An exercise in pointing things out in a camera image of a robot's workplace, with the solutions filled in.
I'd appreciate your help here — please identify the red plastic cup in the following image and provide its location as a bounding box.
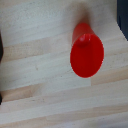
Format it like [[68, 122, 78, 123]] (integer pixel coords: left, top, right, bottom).
[[69, 22, 105, 79]]

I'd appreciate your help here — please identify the navy blue flat box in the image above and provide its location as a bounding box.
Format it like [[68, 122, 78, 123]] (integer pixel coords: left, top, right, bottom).
[[116, 0, 128, 38]]

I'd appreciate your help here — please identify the black fabric storage bin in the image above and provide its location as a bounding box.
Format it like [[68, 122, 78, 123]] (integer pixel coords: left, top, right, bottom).
[[0, 32, 4, 105]]

